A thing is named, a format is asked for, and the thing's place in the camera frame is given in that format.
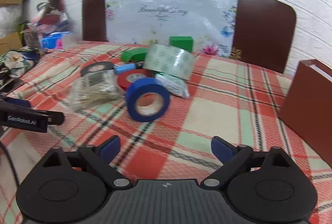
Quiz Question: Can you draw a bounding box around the red tape roll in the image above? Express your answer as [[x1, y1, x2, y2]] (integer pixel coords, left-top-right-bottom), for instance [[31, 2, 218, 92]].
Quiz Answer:
[[117, 69, 153, 91]]

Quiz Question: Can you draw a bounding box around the flat cardboard box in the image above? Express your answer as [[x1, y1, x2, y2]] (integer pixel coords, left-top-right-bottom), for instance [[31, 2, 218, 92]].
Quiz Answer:
[[0, 32, 24, 55]]

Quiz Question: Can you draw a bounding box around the red box white inside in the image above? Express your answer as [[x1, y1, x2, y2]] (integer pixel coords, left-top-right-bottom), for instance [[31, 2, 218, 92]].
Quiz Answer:
[[278, 59, 332, 162]]

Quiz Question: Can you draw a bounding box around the clear bag of rubber bands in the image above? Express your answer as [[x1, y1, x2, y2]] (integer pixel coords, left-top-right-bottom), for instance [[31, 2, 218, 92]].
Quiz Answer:
[[69, 70, 125, 113]]

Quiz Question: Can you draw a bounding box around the plaid tablecloth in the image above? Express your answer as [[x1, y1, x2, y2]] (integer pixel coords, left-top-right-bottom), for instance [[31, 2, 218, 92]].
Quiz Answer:
[[0, 41, 332, 224]]

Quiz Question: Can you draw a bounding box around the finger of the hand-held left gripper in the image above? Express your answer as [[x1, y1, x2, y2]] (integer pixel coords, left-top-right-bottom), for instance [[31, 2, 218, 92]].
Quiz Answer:
[[39, 110, 65, 125], [0, 96, 31, 108]]

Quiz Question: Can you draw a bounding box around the black tape roll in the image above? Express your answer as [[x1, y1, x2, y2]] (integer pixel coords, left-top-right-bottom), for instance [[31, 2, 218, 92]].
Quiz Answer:
[[80, 61, 115, 77]]

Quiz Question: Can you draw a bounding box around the blue tape roll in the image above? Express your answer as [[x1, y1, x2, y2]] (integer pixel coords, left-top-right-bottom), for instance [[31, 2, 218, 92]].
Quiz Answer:
[[126, 77, 171, 122]]

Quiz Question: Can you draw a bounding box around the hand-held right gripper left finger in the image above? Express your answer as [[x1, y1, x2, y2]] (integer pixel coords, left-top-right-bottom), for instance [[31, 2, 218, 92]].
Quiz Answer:
[[39, 135, 133, 189]]

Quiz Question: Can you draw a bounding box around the black cable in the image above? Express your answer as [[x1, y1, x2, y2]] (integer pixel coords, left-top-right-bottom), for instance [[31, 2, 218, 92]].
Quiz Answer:
[[0, 141, 20, 185]]

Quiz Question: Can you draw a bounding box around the clear green-printed tape roll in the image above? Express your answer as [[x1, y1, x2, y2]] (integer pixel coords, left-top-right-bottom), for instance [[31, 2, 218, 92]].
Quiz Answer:
[[143, 44, 198, 81]]

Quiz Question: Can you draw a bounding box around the white plastic bag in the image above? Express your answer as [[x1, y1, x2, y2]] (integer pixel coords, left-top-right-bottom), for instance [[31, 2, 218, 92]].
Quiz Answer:
[[0, 5, 26, 36]]

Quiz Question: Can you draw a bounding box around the brown chair back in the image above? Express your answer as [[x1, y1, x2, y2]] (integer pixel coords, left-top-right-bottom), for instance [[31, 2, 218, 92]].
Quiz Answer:
[[82, 0, 297, 74]]

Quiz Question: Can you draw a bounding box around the blue tissue pack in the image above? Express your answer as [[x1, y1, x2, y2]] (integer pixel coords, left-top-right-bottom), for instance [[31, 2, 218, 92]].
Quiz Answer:
[[41, 32, 73, 50]]

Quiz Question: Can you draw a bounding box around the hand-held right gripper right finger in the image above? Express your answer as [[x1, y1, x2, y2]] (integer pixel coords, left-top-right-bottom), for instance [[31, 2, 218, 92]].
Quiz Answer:
[[201, 136, 295, 188]]

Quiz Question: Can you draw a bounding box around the blue cylindrical tube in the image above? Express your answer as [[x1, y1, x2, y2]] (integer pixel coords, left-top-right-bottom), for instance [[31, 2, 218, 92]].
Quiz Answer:
[[115, 64, 137, 74]]

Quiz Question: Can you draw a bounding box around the floral cloth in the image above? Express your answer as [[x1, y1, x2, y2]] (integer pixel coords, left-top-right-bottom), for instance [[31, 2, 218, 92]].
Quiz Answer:
[[0, 48, 42, 84]]

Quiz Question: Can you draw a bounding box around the floral plastic sheet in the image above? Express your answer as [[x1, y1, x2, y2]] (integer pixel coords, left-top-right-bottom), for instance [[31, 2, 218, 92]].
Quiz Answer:
[[104, 0, 239, 57]]

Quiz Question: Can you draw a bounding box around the small green box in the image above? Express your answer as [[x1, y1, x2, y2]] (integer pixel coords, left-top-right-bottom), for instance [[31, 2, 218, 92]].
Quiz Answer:
[[169, 36, 194, 53]]

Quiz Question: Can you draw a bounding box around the green white printed packet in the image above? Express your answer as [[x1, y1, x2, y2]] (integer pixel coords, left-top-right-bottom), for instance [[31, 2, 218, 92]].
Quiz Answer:
[[155, 74, 190, 99]]

